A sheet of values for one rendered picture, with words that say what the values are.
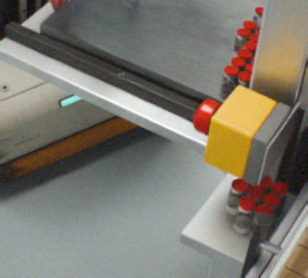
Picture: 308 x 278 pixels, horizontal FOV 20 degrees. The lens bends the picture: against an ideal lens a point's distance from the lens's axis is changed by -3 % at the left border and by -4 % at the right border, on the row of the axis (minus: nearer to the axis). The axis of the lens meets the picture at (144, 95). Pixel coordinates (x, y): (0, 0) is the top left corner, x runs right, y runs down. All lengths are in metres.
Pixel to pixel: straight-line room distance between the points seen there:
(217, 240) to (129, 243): 1.13
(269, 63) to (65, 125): 1.24
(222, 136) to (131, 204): 1.29
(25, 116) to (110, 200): 0.33
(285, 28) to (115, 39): 0.39
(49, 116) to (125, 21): 0.84
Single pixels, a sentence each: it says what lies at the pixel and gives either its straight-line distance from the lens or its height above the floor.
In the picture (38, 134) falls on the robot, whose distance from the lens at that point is 2.16.
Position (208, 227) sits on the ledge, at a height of 0.88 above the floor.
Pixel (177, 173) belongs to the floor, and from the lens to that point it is 2.35.
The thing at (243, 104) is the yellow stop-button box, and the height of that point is 1.03.
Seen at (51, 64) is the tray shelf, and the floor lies 0.88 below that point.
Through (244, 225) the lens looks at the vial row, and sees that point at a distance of 1.05.
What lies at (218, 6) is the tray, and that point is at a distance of 1.41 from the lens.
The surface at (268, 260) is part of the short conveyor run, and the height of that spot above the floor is 0.93.
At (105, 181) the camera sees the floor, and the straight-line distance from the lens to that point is 2.31.
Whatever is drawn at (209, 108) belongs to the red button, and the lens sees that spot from 1.01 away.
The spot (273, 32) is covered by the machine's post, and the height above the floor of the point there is 1.10.
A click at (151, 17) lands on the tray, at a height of 0.88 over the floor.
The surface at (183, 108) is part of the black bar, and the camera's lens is 1.18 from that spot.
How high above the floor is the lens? 1.68
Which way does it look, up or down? 41 degrees down
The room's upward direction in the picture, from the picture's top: 6 degrees clockwise
